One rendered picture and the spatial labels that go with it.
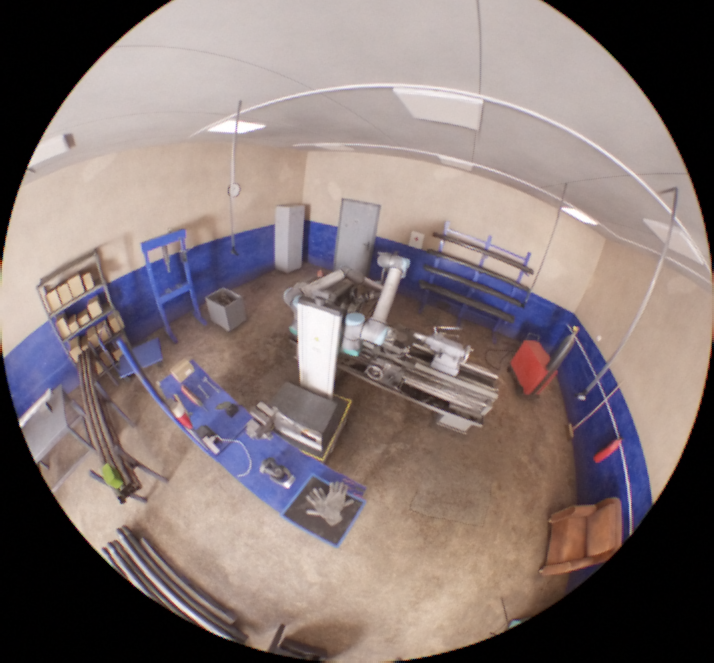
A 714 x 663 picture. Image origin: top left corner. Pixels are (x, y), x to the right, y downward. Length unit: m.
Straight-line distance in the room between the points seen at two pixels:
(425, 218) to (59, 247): 7.06
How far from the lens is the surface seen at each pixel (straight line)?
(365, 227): 5.71
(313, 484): 1.39
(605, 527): 3.76
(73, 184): 4.40
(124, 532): 3.24
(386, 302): 1.71
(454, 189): 5.20
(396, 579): 2.81
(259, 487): 1.83
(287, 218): 5.73
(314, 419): 2.01
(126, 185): 4.38
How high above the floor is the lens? 2.62
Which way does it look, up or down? 32 degrees down
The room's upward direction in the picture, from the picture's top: 10 degrees clockwise
